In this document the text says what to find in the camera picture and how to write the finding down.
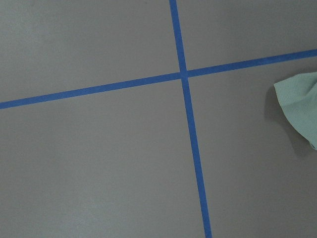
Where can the green long-sleeve shirt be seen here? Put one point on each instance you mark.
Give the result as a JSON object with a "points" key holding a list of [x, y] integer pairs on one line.
{"points": [[297, 97]]}

